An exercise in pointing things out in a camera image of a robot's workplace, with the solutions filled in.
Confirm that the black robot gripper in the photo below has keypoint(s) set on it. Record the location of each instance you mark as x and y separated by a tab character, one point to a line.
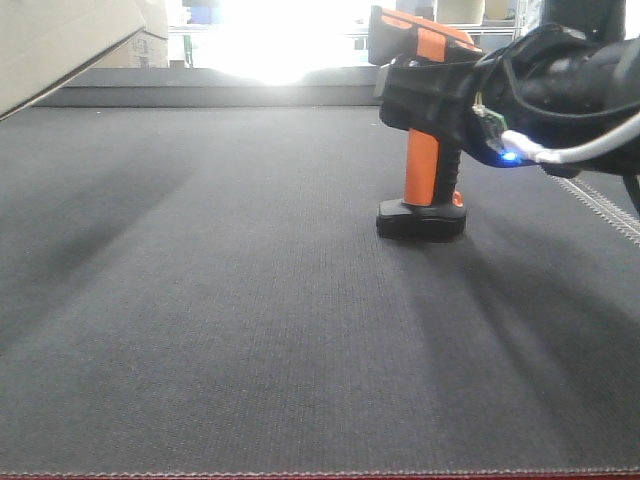
437	98

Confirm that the orange black barcode scanner gun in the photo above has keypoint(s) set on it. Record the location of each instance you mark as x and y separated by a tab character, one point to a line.
430	207

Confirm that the large cardboard package box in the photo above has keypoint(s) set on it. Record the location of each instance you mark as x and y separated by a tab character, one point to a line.
44	44

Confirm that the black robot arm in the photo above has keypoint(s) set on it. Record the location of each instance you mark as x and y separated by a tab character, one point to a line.
565	97

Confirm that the stacked cardboard boxes background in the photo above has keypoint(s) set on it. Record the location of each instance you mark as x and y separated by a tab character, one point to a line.
149	47

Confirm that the black conveyor belt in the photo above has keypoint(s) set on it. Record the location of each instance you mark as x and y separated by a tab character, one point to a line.
192	289

